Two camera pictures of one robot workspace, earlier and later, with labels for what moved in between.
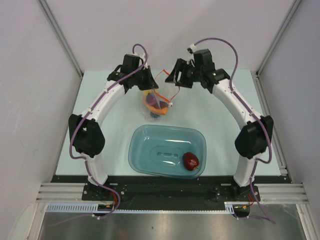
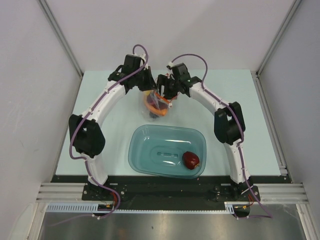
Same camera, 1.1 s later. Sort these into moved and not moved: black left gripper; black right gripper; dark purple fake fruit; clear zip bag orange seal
Moved: black right gripper
Not moved: clear zip bag orange seal; dark purple fake fruit; black left gripper
